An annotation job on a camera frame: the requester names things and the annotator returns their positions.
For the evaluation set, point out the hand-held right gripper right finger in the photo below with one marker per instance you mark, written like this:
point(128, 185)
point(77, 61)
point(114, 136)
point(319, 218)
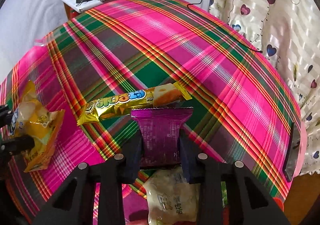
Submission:
point(187, 162)

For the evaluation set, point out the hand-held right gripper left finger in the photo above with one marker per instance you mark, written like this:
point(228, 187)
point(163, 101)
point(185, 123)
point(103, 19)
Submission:
point(132, 160)

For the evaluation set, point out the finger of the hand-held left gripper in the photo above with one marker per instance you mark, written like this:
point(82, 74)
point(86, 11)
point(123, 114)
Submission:
point(5, 115)
point(20, 143)

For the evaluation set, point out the yellow snack packet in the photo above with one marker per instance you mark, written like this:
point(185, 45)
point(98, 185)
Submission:
point(37, 125)

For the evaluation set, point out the purple snack packet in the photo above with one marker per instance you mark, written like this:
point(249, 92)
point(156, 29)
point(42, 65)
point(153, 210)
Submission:
point(160, 135)

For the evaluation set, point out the pale white snack packet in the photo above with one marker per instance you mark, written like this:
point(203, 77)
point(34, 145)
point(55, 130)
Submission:
point(170, 197)

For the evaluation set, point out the golden snack bar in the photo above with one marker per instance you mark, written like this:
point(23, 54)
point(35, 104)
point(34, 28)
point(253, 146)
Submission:
point(120, 105)

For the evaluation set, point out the red round plastic basin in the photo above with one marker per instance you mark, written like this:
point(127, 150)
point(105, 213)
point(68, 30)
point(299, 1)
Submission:
point(277, 202)

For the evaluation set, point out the black smartphone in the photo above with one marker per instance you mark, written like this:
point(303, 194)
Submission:
point(291, 155)

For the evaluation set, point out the white side table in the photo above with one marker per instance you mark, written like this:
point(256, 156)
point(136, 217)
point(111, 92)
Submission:
point(67, 0)

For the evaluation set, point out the cream heart print curtain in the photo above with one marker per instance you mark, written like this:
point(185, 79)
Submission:
point(275, 15)

